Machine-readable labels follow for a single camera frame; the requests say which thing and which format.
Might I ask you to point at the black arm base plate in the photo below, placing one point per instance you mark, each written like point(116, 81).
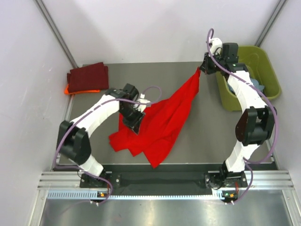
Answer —
point(200, 179)

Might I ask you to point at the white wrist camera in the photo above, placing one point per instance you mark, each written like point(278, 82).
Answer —
point(142, 103)
point(215, 45)

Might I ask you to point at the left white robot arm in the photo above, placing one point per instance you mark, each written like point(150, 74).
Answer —
point(73, 140)

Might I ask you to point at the aluminium frame rail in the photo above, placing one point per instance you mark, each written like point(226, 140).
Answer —
point(259, 180)

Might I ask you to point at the folded orange t shirt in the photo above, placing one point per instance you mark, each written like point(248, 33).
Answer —
point(67, 92)

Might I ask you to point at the olive green plastic bin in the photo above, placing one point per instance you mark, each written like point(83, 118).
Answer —
point(260, 68)

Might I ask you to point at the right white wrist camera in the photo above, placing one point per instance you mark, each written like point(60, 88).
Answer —
point(215, 45)

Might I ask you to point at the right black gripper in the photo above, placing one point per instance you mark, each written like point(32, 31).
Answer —
point(205, 66)

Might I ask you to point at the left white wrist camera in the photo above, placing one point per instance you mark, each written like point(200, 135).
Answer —
point(142, 103)

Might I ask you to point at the left aluminium corner post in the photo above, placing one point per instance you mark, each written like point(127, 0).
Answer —
point(54, 29)

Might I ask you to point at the right aluminium corner post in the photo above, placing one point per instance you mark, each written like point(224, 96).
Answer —
point(270, 22)

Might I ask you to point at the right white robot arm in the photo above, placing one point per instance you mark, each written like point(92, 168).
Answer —
point(257, 120)

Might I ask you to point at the aluminium corner post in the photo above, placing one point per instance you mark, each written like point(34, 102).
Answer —
point(270, 22)
point(54, 29)

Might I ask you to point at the folded maroon t shirt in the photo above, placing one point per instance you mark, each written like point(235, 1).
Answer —
point(90, 77)

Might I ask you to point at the red t shirt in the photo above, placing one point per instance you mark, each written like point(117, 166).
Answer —
point(161, 125)

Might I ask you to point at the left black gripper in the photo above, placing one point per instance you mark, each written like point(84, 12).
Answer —
point(135, 124)

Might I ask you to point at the light blue t shirt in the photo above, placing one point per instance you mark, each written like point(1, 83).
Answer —
point(255, 84)

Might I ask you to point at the grey slotted cable duct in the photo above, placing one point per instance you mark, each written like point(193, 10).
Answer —
point(97, 195)

